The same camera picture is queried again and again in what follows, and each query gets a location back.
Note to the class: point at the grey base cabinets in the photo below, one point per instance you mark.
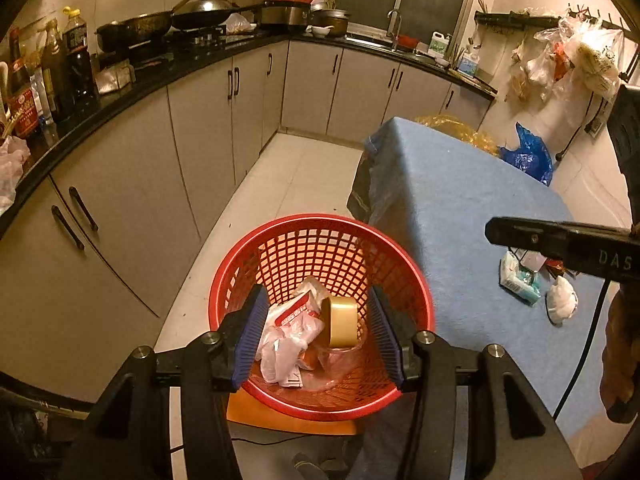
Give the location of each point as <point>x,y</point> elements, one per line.
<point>125,160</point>

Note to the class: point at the orange wooden stool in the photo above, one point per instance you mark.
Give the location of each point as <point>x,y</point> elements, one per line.
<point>295,422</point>

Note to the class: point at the black wok with steel lid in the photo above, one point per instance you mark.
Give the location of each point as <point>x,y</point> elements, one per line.
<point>205,15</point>

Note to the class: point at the small red bowl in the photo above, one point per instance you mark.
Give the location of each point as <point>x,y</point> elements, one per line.
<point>407,41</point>

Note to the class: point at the hanging bag of dried goods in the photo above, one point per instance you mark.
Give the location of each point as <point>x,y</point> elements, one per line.
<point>527,75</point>

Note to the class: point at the steel kitchen faucet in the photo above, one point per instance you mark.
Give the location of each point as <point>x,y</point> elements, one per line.
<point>397,25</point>

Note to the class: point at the person's right hand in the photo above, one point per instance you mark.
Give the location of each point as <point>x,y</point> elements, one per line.
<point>622,355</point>

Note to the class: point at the white green tissue packet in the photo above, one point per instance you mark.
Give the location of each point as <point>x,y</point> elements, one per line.
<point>520,280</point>

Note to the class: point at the crumpled white tissue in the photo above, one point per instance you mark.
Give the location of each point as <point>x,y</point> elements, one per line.
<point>562,300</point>

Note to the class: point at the red white packet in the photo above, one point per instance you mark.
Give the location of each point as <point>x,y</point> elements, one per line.
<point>295,312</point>

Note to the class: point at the white bottle with blue label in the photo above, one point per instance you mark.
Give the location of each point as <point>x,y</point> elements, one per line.
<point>468,62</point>

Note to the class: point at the gas stove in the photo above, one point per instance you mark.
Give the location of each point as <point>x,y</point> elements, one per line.
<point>200,37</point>

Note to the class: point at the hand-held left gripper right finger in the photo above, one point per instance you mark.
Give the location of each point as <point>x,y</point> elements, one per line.
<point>385,335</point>

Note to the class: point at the black kitchen counter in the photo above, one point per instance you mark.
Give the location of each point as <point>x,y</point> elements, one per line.
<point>210,55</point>

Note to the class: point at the crumpled white plastic bag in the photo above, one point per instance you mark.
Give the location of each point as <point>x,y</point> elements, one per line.
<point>10,175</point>

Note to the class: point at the shiny red foil wrapper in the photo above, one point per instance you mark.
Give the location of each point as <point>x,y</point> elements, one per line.
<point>554,264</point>

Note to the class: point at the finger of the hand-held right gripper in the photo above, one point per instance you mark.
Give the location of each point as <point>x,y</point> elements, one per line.
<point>530,235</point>

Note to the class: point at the brown lidded pot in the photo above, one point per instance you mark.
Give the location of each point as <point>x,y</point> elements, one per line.
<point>331,22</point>

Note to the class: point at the blue plastic bag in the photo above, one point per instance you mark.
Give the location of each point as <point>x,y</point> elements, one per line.
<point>530,155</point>

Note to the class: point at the white plastic bag in basket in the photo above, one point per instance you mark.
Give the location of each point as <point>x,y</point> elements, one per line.
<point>285,355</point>

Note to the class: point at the open black wok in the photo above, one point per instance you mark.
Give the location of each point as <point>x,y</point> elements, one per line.
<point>140,27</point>

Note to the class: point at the crumpled silver foil bag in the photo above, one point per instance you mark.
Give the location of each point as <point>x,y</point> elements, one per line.
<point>115,77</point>

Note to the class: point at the small white bowl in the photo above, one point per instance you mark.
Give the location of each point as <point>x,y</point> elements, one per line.
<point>321,32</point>

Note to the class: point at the clear bag on counter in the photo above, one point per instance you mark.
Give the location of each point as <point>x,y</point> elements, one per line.
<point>239,24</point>

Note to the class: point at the white jug with green label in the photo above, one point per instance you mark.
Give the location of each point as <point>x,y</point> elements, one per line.
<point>438,45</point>

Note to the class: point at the red plastic basket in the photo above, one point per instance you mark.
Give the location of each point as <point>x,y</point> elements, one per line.
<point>320,240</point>

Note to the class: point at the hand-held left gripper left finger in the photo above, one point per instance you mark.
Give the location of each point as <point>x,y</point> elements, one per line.
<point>252,335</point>

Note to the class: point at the black wall hook rack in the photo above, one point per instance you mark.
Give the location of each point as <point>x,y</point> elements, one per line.
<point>515,19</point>

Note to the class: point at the steel cooking pot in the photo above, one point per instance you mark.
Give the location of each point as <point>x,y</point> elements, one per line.
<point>282,14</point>

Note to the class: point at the dark sauce bottle yellow cap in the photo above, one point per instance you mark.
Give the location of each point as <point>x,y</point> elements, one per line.
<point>80,60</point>

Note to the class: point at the yellow plastic bag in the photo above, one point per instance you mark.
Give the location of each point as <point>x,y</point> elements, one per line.
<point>460,130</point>

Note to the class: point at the amber oil bottle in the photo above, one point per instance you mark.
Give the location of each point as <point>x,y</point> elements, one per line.
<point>55,75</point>

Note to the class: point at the dark bottle with red label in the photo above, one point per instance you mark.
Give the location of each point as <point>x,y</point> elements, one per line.
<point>25,100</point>

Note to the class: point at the hanging plastic bags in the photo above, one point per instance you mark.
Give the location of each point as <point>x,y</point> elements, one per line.
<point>595,60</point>

